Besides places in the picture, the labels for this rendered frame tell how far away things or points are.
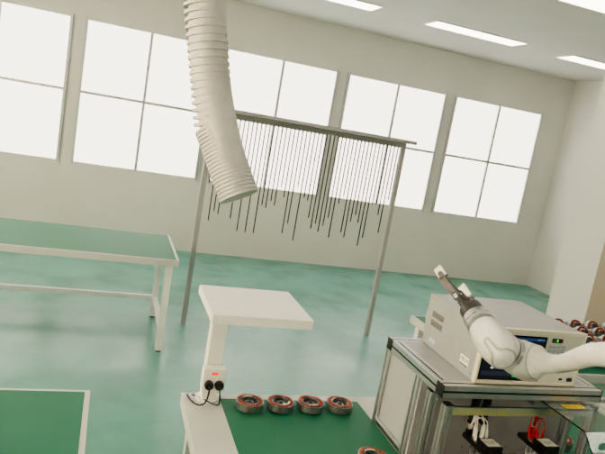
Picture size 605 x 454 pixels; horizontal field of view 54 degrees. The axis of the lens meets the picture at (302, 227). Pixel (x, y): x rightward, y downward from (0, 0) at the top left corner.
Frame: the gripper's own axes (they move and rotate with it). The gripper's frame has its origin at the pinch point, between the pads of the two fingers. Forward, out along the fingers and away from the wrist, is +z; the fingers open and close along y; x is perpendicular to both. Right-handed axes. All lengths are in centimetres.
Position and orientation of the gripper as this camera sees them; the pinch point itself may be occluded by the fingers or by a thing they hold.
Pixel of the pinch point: (450, 278)
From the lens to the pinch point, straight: 217.2
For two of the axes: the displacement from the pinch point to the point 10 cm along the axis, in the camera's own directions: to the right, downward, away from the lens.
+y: -7.2, -5.1, -4.7
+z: -1.8, -5.1, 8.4
